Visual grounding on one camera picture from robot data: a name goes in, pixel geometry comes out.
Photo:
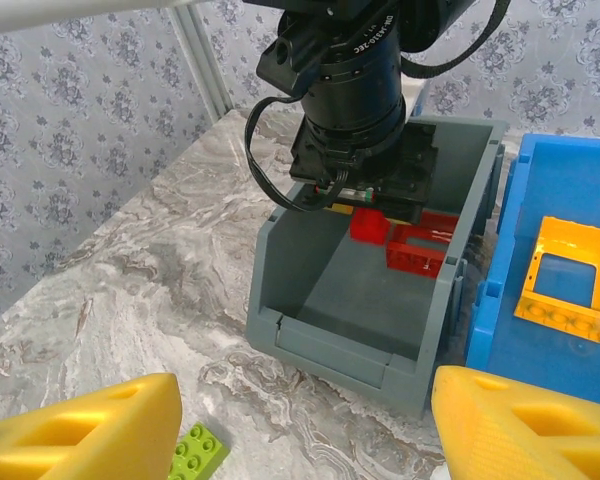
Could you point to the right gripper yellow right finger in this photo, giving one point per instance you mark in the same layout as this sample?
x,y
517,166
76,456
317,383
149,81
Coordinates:
x,y
520,440

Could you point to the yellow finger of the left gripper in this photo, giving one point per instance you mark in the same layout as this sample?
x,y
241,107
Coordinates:
x,y
341,209

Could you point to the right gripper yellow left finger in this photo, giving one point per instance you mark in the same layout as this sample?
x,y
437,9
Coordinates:
x,y
80,440

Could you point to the red lego brick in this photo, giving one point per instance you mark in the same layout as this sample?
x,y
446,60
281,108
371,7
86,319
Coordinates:
x,y
370,227

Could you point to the green lego brick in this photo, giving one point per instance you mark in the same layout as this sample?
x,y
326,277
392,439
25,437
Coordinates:
x,y
202,450

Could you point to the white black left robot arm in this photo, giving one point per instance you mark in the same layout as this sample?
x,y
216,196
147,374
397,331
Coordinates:
x,y
80,15

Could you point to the grey plastic bin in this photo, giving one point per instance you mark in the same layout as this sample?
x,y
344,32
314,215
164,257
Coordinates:
x,y
360,310

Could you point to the blue plastic bin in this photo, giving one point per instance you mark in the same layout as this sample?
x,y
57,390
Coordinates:
x,y
500,240

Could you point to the red frame lego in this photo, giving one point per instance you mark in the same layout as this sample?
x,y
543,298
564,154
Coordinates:
x,y
410,260

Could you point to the yellow window frame lego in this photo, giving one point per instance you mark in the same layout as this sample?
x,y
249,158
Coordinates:
x,y
560,315

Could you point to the aluminium frame post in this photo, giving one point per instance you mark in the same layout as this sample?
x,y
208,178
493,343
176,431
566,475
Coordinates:
x,y
205,65

